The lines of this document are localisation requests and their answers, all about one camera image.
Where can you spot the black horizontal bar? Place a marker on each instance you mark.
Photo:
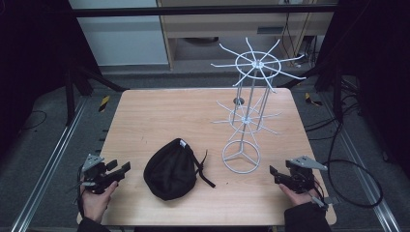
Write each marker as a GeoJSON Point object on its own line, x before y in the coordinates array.
{"type": "Point", "coordinates": [193, 11]}

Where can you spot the black metal stand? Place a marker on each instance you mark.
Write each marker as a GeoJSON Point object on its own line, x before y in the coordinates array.
{"type": "Point", "coordinates": [69, 96]}
{"type": "Point", "coordinates": [336, 93]}

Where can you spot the metal floor rail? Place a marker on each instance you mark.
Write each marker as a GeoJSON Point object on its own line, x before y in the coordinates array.
{"type": "Point", "coordinates": [48, 164]}
{"type": "Point", "coordinates": [364, 170]}

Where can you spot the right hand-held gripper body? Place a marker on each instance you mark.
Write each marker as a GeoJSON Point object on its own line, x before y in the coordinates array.
{"type": "Point", "coordinates": [301, 175]}

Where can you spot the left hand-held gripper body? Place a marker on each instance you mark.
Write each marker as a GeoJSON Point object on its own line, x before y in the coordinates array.
{"type": "Point", "coordinates": [96, 175]}

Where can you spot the person's right hand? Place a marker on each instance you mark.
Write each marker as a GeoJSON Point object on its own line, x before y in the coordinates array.
{"type": "Point", "coordinates": [298, 197]}

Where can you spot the person's left hand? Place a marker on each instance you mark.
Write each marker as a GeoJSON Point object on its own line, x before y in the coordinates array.
{"type": "Point", "coordinates": [96, 203]}

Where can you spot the white cabinet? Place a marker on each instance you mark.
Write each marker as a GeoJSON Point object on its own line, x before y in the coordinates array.
{"type": "Point", "coordinates": [122, 38]}

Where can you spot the black cap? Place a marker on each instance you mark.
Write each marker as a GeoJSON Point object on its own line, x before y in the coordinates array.
{"type": "Point", "coordinates": [172, 172]}

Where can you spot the yellow black tape marker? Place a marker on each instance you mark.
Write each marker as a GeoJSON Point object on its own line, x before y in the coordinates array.
{"type": "Point", "coordinates": [311, 99]}
{"type": "Point", "coordinates": [103, 103]}

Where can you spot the black curtain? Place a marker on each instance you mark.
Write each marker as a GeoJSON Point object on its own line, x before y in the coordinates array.
{"type": "Point", "coordinates": [29, 64]}
{"type": "Point", "coordinates": [380, 80]}

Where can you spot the light wooden desk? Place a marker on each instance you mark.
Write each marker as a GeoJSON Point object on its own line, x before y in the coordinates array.
{"type": "Point", "coordinates": [206, 27]}

